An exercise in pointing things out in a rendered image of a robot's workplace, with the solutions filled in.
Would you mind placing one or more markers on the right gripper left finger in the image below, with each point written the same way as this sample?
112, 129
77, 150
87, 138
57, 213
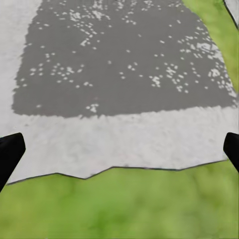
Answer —
12, 148

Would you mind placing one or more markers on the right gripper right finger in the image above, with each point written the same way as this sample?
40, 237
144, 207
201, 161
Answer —
231, 148

